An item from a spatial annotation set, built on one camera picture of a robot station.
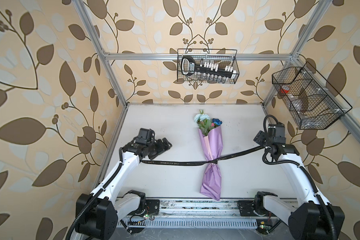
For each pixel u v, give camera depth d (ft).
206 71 2.81
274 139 1.97
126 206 1.74
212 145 2.89
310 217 1.27
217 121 3.44
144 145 2.07
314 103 2.38
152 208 2.43
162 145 2.39
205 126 3.34
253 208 2.41
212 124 3.39
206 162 2.85
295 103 2.32
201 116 3.36
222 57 2.99
